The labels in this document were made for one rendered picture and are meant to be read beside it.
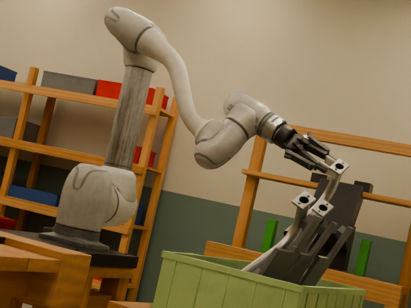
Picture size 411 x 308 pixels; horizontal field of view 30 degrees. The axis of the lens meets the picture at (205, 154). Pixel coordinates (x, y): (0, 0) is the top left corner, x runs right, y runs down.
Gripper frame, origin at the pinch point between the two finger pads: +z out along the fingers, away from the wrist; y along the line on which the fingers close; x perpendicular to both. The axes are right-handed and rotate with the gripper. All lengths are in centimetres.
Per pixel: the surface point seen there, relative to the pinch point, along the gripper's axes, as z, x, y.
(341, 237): 13.6, 14.8, -8.5
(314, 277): 14.1, 23.0, -20.9
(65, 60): -449, 388, 278
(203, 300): 3, 3, -63
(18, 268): -31, -10, -95
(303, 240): 12.6, -6.9, -34.9
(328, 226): 12.1, 1.6, -18.8
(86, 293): -38, 39, -67
